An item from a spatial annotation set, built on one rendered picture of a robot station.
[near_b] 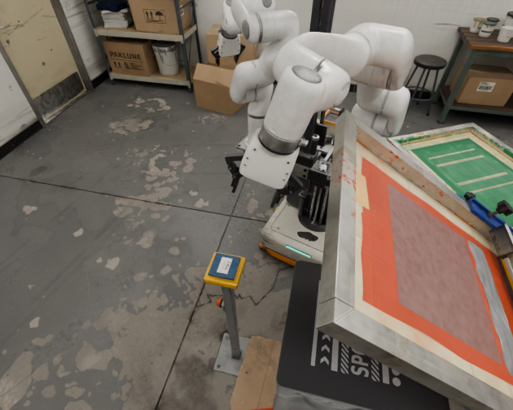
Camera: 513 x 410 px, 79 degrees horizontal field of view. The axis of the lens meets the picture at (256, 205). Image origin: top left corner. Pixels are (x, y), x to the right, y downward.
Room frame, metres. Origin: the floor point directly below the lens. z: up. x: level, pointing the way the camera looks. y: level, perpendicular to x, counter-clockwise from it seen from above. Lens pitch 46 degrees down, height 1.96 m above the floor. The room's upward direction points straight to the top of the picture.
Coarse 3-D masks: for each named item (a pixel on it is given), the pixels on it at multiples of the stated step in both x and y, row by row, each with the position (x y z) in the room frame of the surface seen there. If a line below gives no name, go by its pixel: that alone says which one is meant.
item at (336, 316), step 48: (336, 144) 0.62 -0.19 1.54; (384, 144) 0.69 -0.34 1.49; (336, 192) 0.44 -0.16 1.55; (432, 192) 0.64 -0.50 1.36; (336, 240) 0.31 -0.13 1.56; (336, 288) 0.23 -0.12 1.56; (336, 336) 0.17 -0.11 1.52; (384, 336) 0.18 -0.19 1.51; (432, 384) 0.13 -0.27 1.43; (480, 384) 0.14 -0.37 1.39
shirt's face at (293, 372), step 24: (312, 264) 0.66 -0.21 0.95; (312, 288) 0.56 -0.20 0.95; (312, 312) 0.47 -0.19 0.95; (288, 336) 0.39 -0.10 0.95; (288, 360) 0.32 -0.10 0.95; (288, 384) 0.25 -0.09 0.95; (312, 384) 0.25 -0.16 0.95; (336, 384) 0.25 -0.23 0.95; (360, 384) 0.25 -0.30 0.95; (384, 384) 0.25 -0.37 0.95; (408, 384) 0.25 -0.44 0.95; (384, 408) 0.19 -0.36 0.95; (408, 408) 0.19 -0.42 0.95; (432, 408) 0.19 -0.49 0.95
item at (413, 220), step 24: (384, 192) 0.55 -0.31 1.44; (408, 192) 0.60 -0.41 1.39; (384, 216) 0.47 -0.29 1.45; (408, 216) 0.51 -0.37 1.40; (432, 216) 0.56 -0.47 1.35; (408, 240) 0.43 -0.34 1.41; (432, 240) 0.47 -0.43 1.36; (456, 240) 0.51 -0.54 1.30; (456, 264) 0.42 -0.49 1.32; (480, 288) 0.38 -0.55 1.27; (504, 288) 0.42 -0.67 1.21
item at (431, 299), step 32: (384, 256) 0.35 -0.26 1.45; (416, 256) 0.39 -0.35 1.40; (384, 288) 0.28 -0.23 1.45; (416, 288) 0.31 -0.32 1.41; (448, 288) 0.34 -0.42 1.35; (416, 320) 0.24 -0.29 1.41; (448, 320) 0.27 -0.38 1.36; (480, 320) 0.29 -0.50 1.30; (512, 320) 0.33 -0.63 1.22; (480, 352) 0.22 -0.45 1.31; (512, 384) 0.17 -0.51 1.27
